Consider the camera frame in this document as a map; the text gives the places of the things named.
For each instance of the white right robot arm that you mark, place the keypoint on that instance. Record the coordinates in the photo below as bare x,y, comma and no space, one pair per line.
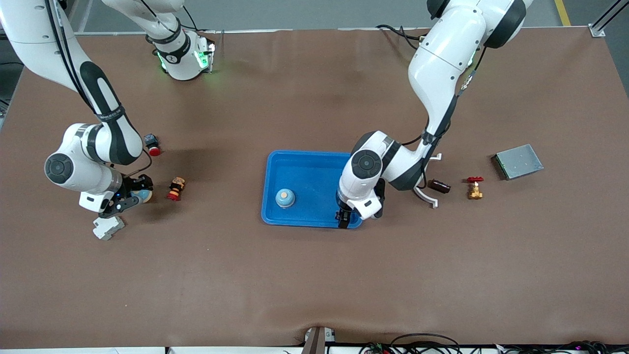
73,169

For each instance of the dark brown capacitor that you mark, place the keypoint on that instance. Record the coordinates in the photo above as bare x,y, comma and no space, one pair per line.
440,186

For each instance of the brown table cover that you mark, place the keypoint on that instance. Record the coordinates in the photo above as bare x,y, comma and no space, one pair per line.
314,285

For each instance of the grey metal box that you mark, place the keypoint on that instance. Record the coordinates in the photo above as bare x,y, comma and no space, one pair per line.
518,162

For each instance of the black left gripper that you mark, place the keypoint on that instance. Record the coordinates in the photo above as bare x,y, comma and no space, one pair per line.
342,217

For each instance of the grey metal bracket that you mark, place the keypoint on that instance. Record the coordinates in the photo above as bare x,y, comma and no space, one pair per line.
317,341

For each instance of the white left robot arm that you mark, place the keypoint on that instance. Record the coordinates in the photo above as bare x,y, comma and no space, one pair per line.
366,164

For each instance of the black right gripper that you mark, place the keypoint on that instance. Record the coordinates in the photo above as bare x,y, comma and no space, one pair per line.
131,184

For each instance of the aluminium frame post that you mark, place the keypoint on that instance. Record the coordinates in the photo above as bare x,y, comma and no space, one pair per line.
597,30

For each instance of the red push button black base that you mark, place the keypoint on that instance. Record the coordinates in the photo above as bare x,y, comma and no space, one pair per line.
154,147

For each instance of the blue round bell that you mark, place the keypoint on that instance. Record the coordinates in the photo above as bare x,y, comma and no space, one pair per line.
285,198
145,196

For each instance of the white curved pipe clamp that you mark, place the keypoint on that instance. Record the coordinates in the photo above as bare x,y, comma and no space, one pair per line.
427,199

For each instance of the white circuit breaker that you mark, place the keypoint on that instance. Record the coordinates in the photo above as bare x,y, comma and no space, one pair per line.
105,230

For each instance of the blue plastic tray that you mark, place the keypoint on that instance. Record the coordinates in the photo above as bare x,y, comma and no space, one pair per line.
309,182

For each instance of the red yellow emergency button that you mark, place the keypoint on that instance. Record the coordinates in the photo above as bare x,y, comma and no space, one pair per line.
175,189

